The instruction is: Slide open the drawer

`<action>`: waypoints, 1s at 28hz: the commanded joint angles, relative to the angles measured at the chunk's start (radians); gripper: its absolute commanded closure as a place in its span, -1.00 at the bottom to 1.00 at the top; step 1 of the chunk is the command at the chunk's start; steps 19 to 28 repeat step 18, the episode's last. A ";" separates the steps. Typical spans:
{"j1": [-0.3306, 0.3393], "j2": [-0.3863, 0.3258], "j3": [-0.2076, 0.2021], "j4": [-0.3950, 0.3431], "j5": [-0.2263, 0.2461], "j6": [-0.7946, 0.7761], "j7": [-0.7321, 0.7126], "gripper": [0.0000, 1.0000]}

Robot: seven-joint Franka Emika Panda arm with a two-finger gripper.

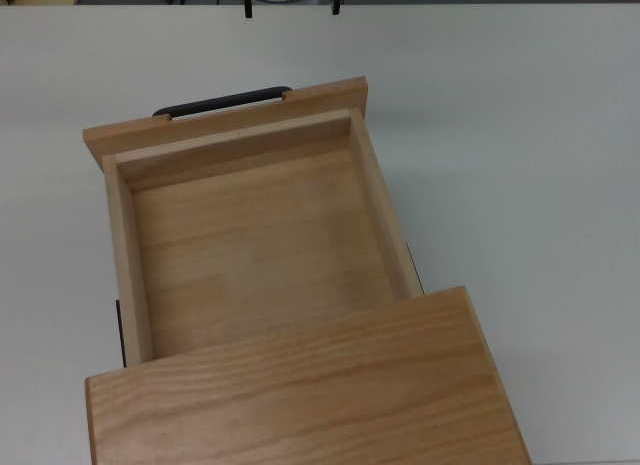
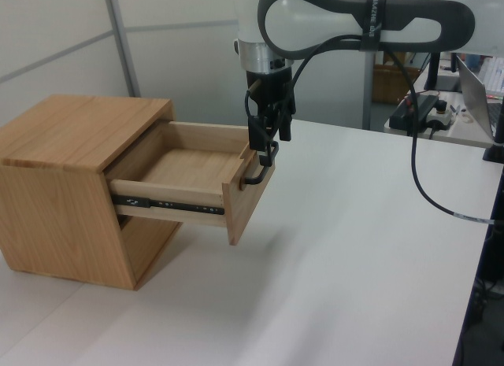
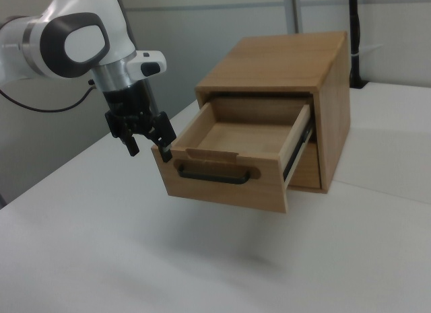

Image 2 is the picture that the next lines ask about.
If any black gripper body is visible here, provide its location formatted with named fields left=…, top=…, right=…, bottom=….
left=245, top=65, right=295, bottom=108

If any wooden drawer with black handle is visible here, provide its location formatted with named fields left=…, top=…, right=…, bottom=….
left=104, top=120, right=282, bottom=247

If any brown cardboard box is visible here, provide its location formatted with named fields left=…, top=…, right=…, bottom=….
left=372, top=63, right=422, bottom=105

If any black power box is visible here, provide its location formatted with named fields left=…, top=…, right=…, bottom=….
left=388, top=91, right=443, bottom=130

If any white emergency stop button box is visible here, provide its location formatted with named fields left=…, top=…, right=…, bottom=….
left=426, top=99, right=454, bottom=131

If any black monitor stand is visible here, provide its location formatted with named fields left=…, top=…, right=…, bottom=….
left=427, top=52, right=462, bottom=93

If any grey side desk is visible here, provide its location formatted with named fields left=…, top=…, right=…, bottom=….
left=384, top=53, right=504, bottom=150

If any silver laptop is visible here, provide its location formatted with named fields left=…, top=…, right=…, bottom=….
left=456, top=57, right=504, bottom=139

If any white keyboard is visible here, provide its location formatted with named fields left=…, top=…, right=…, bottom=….
left=480, top=55, right=504, bottom=94

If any wooden cabinet housing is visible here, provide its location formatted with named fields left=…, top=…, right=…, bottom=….
left=0, top=93, right=183, bottom=291

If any short black plug cable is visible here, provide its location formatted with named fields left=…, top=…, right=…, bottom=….
left=243, top=79, right=269, bottom=151

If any grey partition post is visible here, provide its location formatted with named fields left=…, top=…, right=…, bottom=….
left=102, top=0, right=142, bottom=98
left=361, top=50, right=381, bottom=131

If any long black arm cable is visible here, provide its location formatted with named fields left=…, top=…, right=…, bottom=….
left=271, top=33, right=502, bottom=225

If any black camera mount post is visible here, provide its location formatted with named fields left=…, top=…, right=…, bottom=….
left=482, top=102, right=504, bottom=165

